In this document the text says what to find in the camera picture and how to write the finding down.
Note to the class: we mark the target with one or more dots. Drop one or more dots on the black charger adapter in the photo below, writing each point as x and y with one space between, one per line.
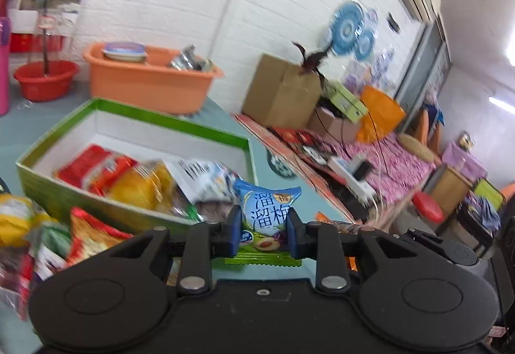
362 171

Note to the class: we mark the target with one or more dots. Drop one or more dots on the large blue paper fan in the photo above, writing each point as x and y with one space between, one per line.
348 30

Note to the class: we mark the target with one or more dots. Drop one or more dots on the beige cushion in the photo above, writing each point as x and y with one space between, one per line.
416 147

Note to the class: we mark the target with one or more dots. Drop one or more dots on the medium blue paper fan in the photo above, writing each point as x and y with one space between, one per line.
364 44

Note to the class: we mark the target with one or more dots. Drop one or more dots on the teal tablecloth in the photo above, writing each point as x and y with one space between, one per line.
12 136

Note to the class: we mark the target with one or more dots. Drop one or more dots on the wall photo collage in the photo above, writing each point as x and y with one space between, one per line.
380 64

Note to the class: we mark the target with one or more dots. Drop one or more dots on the orange bag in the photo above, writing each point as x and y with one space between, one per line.
382 112

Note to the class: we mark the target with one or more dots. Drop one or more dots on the lime green box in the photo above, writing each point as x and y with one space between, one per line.
487 191

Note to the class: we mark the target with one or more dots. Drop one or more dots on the red gift box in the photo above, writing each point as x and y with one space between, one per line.
24 42

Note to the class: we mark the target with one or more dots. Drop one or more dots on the green pea snack packet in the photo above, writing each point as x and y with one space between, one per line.
54 237

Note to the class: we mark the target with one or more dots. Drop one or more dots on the wooden cabinet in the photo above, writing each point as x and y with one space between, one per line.
448 185

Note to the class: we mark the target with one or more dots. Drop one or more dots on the fluorescent tube light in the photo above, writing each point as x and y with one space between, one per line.
503 101

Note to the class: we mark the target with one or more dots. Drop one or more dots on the blue plate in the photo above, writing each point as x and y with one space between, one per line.
124 52

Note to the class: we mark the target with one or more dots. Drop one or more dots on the red envelopes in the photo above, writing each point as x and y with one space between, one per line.
289 134

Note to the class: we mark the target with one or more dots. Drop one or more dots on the orange-edged clear pastry packet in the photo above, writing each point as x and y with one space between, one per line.
338 226

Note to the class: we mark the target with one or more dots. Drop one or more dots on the white power strip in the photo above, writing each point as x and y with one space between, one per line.
342 169

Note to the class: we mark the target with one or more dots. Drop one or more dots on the yellow clear snack packet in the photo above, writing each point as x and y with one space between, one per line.
141 185

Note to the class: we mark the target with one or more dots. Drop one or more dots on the red stool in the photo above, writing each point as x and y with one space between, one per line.
428 207

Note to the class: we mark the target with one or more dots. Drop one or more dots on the red peanut snack packet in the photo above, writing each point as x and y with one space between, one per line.
96 237

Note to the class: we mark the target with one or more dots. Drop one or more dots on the orange plastic basin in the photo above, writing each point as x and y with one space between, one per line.
149 88

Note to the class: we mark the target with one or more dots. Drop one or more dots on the pink thermos bottle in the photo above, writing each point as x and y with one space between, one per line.
4 68

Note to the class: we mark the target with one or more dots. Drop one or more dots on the dark red plant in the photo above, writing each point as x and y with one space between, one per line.
312 60

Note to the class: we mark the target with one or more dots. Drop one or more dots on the golden yellow snack packet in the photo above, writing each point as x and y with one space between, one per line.
16 217

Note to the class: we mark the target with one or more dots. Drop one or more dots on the pink floral cloth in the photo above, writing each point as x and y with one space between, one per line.
398 173

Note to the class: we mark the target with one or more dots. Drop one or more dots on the red plastic basket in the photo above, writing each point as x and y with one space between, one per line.
44 84

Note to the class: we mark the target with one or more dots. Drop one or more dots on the blue plum candy packet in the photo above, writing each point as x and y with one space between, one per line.
263 213

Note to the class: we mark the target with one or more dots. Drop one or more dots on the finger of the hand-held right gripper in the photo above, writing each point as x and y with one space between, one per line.
442 249

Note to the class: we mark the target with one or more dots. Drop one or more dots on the orange chair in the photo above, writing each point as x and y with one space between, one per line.
422 128

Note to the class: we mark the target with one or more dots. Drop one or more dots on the white illustrated snack packet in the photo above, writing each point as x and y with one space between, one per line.
201 181

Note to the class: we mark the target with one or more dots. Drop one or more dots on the glass pitcher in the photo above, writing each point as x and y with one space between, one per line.
46 22

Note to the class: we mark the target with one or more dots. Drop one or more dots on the window frame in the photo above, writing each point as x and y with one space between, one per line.
426 60

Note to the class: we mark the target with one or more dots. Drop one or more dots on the steel bowl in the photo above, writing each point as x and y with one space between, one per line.
187 58

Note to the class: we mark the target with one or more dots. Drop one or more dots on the large cardboard box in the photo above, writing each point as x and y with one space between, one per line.
277 92

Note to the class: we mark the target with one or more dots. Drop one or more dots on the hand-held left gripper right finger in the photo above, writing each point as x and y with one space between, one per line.
293 237

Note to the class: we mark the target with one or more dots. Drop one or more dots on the small cardboard box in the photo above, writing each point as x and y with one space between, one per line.
334 128

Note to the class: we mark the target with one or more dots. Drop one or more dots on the green cardboard box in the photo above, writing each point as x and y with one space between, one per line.
48 189

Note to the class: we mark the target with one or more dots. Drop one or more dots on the light green box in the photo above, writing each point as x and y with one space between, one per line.
346 100

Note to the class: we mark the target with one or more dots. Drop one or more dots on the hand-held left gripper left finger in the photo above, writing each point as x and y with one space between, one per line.
234 233

